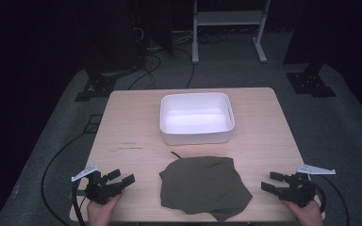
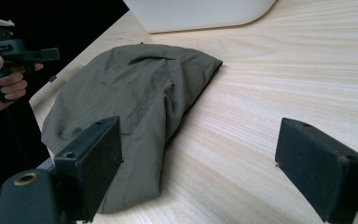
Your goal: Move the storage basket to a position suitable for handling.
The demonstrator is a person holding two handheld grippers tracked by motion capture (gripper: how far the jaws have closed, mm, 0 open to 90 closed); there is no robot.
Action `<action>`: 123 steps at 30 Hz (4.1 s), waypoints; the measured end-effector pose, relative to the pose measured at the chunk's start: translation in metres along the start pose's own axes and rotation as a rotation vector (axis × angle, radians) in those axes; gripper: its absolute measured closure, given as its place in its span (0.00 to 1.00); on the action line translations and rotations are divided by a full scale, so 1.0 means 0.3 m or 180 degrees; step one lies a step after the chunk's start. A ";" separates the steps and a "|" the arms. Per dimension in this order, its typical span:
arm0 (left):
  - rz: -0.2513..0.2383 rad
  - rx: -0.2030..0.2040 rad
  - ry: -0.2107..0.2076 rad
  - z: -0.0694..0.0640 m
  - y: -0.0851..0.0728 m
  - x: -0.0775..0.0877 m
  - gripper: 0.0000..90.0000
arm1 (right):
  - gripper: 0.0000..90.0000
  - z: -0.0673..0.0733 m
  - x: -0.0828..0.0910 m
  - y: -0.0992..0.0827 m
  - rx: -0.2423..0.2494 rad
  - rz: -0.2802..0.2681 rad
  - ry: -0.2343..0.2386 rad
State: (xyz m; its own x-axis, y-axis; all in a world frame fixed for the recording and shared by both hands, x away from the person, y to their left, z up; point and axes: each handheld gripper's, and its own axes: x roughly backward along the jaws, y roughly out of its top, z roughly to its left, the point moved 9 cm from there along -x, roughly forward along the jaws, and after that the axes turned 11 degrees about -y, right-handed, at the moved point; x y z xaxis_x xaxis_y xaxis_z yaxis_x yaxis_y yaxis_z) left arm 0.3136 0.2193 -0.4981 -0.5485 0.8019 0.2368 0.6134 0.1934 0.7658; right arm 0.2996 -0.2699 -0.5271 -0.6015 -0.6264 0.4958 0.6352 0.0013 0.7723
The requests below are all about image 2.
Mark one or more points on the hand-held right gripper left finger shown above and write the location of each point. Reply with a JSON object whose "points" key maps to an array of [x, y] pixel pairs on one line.
{"points": [[88, 169]]}

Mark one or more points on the olive green pants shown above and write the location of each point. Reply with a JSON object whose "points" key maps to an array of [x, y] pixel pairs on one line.
{"points": [[127, 105]]}

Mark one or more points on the white plastic bin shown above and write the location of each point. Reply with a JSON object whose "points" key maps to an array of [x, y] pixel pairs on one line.
{"points": [[195, 14]]}

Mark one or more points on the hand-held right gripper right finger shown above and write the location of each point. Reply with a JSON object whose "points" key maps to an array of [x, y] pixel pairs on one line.
{"points": [[318, 169]]}

